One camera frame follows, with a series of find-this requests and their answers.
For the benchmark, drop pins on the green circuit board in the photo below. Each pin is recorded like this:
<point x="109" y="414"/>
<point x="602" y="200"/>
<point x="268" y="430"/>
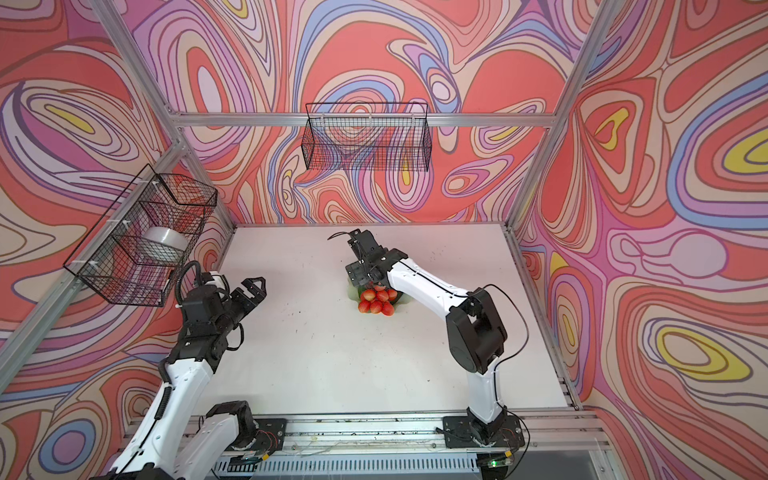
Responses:
<point x="242" y="462"/>

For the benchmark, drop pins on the red grape bunch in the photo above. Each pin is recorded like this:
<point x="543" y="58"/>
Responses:
<point x="376" y="299"/>

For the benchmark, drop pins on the aluminium front rail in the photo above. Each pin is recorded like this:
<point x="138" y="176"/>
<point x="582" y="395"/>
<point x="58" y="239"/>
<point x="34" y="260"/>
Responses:
<point x="415" y="432"/>

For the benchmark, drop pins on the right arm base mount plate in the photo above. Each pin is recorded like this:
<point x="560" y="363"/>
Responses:
<point x="466" y="431"/>

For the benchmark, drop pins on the black wire basket left wall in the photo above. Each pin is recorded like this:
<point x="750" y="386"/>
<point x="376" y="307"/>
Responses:
<point x="161" y="218"/>

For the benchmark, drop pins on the black wire basket back wall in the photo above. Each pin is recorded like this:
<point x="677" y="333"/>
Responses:
<point x="367" y="136"/>

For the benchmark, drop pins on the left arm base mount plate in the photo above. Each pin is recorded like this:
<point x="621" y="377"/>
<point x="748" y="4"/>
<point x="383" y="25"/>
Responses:
<point x="267" y="436"/>

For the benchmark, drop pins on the black wire basket wall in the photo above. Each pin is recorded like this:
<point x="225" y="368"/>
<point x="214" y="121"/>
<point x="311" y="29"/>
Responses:
<point x="367" y="136"/>
<point x="161" y="218"/>

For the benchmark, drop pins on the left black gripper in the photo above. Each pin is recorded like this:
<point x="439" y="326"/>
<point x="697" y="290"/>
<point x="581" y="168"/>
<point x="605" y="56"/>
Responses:
<point x="256" y="295"/>

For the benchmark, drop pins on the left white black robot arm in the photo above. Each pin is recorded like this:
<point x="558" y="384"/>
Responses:
<point x="156" y="450"/>

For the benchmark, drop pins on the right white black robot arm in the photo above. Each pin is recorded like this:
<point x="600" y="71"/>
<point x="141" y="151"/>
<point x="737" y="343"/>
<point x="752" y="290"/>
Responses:
<point x="476" y="337"/>

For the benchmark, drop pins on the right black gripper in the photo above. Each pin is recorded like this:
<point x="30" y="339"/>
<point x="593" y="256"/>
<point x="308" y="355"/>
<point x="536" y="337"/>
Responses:
<point x="356" y="274"/>

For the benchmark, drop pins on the silver tape roll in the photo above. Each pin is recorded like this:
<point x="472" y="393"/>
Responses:
<point x="163" y="245"/>

